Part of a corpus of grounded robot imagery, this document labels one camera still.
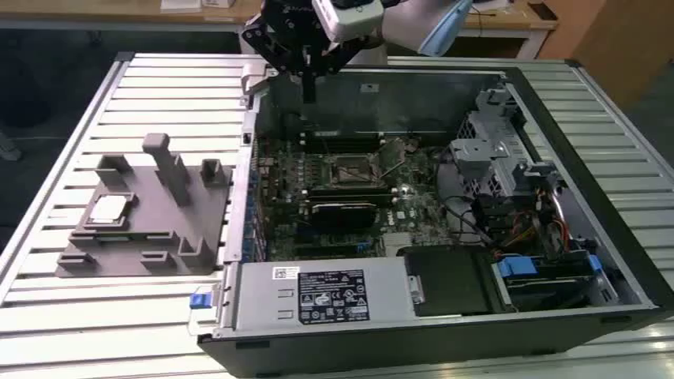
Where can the CPU socket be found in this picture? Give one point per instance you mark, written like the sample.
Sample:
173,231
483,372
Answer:
350,169

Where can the white labelled box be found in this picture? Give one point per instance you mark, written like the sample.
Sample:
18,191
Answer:
218,3

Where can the short black expansion slot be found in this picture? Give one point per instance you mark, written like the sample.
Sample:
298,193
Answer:
326,251

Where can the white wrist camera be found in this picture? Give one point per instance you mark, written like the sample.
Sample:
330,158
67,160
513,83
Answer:
353,19

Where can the silver power supply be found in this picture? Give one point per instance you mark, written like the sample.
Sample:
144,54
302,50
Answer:
264,292

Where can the blue disk carrier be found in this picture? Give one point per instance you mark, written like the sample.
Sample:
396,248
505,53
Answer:
517,268

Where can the black graphics card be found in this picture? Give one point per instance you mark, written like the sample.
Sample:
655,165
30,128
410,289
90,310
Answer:
342,217

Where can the black power supply label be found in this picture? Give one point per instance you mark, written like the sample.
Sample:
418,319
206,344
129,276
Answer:
334,296

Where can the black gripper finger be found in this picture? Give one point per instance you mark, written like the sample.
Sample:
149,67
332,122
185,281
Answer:
264,39
348,51

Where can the blue case latch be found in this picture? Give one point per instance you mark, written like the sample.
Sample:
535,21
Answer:
201,300

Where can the small black box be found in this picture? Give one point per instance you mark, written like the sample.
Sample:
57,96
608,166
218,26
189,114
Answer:
545,11

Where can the wooden cabinet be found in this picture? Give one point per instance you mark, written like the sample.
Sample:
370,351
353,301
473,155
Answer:
621,39

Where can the green motherboard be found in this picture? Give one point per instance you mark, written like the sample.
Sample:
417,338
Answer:
426,181

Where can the white barcode sticker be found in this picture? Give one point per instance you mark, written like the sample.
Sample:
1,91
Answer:
285,272

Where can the grey chair foot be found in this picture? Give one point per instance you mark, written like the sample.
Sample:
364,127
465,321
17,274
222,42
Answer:
10,152

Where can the metal drive cage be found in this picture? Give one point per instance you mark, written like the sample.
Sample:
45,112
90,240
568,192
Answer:
475,152

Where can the black RAM slot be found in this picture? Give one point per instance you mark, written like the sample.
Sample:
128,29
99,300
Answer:
348,137
348,141
348,146
348,150

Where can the black PC case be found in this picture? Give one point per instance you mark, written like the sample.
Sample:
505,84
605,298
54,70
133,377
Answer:
401,347

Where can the silver chipset heatsink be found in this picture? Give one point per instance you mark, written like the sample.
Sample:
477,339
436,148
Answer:
398,241

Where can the grey parts rack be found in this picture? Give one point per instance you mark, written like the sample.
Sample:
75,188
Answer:
158,221

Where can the long black expansion slot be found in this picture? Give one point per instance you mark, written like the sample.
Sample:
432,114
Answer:
348,196

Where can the silver CPU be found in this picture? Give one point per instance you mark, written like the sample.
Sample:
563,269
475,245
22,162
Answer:
109,209

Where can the black plastic bay cover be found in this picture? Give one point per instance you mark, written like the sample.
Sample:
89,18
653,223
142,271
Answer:
448,280

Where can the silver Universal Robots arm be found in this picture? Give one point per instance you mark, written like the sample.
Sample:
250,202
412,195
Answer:
445,35

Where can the wooden desk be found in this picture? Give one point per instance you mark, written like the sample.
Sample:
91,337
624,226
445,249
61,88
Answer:
212,13

